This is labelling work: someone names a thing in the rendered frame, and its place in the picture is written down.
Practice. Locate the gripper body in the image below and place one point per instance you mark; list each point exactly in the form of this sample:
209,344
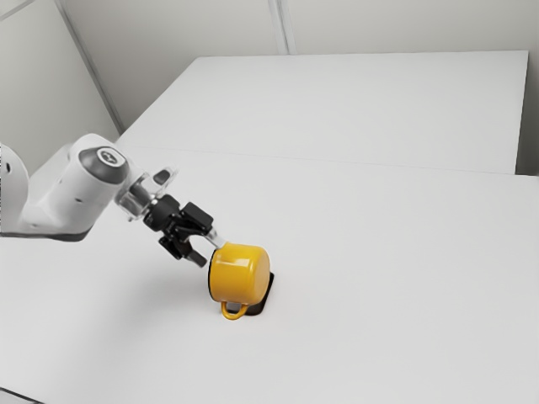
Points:
170,219

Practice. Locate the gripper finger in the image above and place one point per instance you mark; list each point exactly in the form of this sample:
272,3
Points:
196,256
215,239

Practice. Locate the yellow mug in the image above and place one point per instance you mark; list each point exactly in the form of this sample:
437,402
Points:
239,273

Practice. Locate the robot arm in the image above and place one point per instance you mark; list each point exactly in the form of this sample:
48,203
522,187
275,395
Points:
63,193

